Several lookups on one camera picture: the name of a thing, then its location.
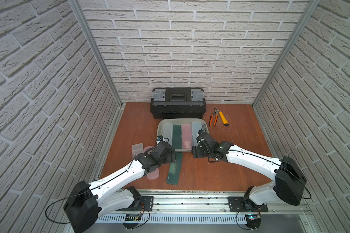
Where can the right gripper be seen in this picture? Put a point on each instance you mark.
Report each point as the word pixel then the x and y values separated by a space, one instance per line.
pixel 196 152

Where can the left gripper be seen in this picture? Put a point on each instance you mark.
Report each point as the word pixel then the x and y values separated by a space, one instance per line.
pixel 169 156

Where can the dark green case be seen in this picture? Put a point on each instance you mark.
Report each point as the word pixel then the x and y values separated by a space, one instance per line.
pixel 177 139
pixel 174 170

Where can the clear rectangular case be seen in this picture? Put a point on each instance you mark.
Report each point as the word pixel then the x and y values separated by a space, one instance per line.
pixel 137 149

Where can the clear pencil case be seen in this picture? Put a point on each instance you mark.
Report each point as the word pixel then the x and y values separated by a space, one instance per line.
pixel 167 131
pixel 196 126

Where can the pink pencil case with label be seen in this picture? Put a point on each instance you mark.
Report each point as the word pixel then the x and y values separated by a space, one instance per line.
pixel 187 138

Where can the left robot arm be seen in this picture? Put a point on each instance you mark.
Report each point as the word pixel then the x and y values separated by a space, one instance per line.
pixel 89 201

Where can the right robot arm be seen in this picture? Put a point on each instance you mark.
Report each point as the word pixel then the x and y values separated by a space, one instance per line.
pixel 287 180

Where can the grey plastic storage tray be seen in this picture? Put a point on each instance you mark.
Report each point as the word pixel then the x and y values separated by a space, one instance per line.
pixel 180 121

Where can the yellow utility knife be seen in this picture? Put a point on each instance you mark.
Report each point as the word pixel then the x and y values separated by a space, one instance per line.
pixel 223 118

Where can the black plastic toolbox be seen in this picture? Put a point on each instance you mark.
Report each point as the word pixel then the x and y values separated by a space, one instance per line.
pixel 178 102

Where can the left controller board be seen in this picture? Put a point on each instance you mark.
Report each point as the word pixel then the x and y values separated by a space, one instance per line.
pixel 131 221

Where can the controller board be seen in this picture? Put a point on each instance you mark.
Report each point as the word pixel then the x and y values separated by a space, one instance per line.
pixel 253 222
pixel 131 221

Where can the right controller board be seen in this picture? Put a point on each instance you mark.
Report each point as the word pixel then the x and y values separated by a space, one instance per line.
pixel 253 222

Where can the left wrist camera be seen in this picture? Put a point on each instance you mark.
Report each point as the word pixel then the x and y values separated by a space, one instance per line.
pixel 161 139

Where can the orange handled pliers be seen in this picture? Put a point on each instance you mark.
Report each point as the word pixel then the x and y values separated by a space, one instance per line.
pixel 214 117

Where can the aluminium mounting rail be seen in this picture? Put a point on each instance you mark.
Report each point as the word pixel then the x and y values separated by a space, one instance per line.
pixel 210 202

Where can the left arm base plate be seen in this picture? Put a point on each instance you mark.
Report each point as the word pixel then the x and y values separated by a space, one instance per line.
pixel 144 202

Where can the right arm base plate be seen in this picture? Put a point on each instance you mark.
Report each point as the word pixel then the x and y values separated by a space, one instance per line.
pixel 242 204

